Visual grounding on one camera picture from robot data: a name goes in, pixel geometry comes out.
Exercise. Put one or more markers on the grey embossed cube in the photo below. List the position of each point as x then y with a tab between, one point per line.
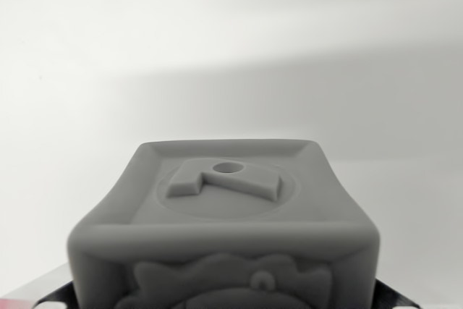
224	229

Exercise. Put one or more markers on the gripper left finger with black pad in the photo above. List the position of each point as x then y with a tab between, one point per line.
54	292

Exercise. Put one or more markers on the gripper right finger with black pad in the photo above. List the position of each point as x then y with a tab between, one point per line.
392	296

